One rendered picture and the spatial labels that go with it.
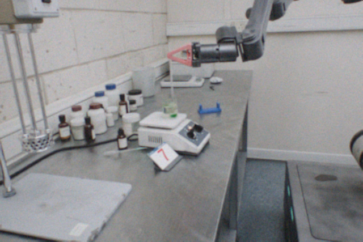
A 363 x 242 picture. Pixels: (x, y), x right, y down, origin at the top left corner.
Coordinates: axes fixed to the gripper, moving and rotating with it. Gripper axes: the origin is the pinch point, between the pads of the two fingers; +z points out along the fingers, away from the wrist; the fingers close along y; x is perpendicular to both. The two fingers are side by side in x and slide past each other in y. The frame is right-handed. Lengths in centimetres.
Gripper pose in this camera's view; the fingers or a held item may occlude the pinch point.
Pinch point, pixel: (169, 55)
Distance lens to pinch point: 88.0
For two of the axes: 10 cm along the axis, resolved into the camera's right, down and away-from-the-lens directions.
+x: 0.5, 9.6, 2.8
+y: -0.3, 2.8, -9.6
